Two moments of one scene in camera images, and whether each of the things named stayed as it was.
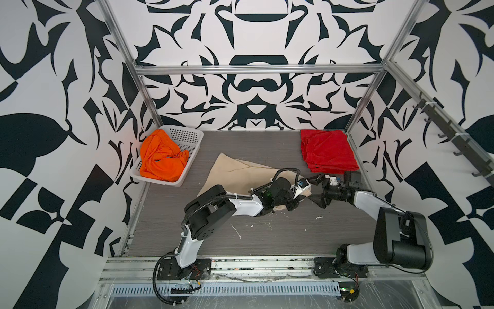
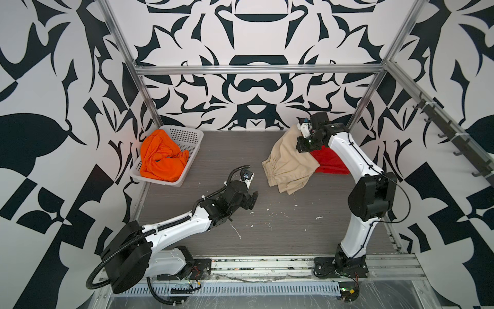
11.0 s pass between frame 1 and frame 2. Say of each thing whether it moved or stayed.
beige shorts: moved
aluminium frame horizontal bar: stayed
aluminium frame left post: stayed
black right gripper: moved
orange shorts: stayed
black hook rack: stayed
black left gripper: moved
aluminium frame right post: stayed
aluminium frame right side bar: stayed
